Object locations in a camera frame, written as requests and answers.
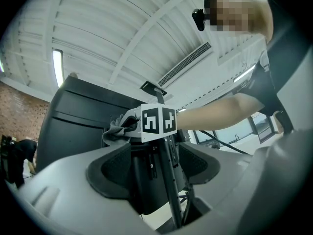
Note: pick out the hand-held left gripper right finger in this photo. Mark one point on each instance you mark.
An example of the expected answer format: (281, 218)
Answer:
(227, 180)

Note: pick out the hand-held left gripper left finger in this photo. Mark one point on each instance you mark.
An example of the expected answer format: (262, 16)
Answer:
(68, 177)

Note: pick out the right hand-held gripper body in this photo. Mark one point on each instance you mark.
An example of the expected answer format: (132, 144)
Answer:
(156, 121)

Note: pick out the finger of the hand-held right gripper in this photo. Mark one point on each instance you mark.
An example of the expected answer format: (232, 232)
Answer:
(135, 136)
(133, 114)

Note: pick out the grey cloth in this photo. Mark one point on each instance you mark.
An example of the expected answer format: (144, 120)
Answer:
(115, 133)

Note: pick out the person's right forearm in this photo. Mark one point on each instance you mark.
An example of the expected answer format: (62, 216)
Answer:
(215, 114)

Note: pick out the black television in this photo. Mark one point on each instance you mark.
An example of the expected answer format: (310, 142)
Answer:
(78, 121)

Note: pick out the ceiling air vent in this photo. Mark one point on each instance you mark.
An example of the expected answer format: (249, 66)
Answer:
(184, 64)

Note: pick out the ceiling smoke detector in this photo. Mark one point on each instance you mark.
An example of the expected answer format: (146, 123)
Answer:
(73, 75)

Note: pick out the ceiling strip light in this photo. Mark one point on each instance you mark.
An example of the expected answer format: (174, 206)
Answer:
(57, 67)
(244, 73)

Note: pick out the person's black-shirted torso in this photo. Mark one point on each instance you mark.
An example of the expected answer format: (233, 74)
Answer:
(281, 57)

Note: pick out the person's head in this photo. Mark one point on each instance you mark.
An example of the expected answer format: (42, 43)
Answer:
(264, 18)

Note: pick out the black head camera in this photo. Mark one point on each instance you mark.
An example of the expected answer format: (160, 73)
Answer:
(199, 18)

